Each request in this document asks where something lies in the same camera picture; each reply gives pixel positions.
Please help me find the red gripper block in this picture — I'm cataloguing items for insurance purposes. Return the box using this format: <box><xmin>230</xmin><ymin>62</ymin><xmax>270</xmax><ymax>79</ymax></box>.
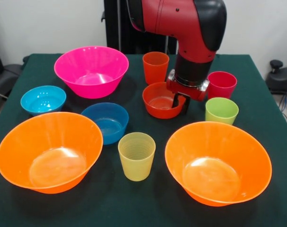
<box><xmin>166</xmin><ymin>79</ymin><xmax>210</xmax><ymax>115</ymax></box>

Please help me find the small red bowl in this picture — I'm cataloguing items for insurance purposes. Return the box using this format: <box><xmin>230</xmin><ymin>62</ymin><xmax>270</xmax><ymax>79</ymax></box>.
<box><xmin>142</xmin><ymin>81</ymin><xmax>188</xmax><ymax>119</ymax></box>

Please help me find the large orange bowl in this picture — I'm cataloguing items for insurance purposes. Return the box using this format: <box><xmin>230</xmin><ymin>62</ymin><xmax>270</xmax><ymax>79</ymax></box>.
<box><xmin>164</xmin><ymin>121</ymin><xmax>273</xmax><ymax>207</ymax></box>
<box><xmin>0</xmin><ymin>112</ymin><xmax>104</xmax><ymax>195</ymax></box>

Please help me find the green cup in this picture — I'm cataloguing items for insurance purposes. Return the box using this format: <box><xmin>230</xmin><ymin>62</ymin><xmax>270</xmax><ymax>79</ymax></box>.
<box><xmin>205</xmin><ymin>97</ymin><xmax>240</xmax><ymax>126</ymax></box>

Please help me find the orange cup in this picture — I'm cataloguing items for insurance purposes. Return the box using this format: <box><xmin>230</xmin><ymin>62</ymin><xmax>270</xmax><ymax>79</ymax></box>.
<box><xmin>142</xmin><ymin>52</ymin><xmax>170</xmax><ymax>85</ymax></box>

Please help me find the red cup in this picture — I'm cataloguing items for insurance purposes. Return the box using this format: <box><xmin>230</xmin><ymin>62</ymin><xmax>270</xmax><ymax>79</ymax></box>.
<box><xmin>207</xmin><ymin>71</ymin><xmax>238</xmax><ymax>100</ymax></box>

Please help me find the dark blue bowl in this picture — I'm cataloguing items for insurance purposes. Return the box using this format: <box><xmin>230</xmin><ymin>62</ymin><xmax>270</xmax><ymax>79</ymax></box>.
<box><xmin>81</xmin><ymin>102</ymin><xmax>129</xmax><ymax>146</ymax></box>

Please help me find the yellow cup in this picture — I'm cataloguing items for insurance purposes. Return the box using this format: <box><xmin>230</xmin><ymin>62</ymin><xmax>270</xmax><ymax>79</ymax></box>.
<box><xmin>117</xmin><ymin>132</ymin><xmax>156</xmax><ymax>182</ymax></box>

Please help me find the large pink bowl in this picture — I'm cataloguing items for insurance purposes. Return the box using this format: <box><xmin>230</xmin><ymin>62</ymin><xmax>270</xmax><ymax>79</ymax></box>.
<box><xmin>54</xmin><ymin>46</ymin><xmax>129</xmax><ymax>99</ymax></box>

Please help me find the black stand base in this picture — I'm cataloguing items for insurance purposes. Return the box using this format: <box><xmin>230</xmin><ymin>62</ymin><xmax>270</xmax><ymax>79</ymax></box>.
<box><xmin>265</xmin><ymin>59</ymin><xmax>287</xmax><ymax>95</ymax></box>
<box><xmin>0</xmin><ymin>63</ymin><xmax>23</xmax><ymax>98</ymax></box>

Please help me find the dark green tablecloth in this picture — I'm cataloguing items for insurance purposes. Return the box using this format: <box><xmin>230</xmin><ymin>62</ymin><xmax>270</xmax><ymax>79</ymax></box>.
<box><xmin>0</xmin><ymin>53</ymin><xmax>287</xmax><ymax>227</ymax></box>

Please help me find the light blue bowl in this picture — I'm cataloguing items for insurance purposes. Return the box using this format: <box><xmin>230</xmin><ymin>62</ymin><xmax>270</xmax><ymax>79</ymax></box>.
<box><xmin>20</xmin><ymin>85</ymin><xmax>67</xmax><ymax>116</ymax></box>

